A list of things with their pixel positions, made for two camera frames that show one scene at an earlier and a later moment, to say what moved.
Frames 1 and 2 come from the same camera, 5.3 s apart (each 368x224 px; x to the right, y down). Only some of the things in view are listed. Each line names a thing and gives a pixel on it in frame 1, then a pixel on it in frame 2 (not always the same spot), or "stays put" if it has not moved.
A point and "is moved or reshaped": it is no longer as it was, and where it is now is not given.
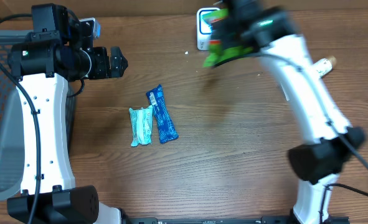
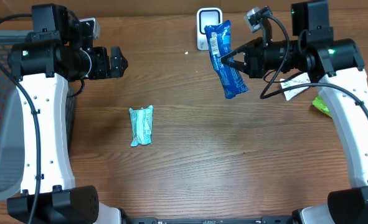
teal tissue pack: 141,121 stays put
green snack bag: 218,53 is moved or reshaped
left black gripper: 103,70 stays put
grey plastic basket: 4,126 stays put
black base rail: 266,219 stays put
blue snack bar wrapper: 167,129 to 219,36
